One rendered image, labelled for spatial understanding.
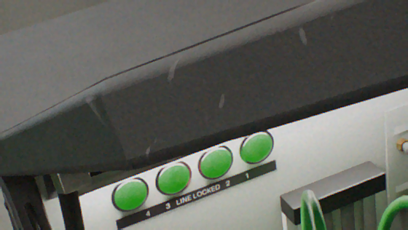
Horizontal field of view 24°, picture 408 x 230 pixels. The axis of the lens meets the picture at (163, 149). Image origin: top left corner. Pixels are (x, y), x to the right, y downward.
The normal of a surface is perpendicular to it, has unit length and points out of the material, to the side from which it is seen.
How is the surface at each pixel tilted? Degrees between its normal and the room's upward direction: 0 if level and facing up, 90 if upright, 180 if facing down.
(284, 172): 90
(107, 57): 0
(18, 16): 90
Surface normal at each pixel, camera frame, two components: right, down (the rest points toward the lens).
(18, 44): -0.15, -0.83
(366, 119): 0.39, 0.44
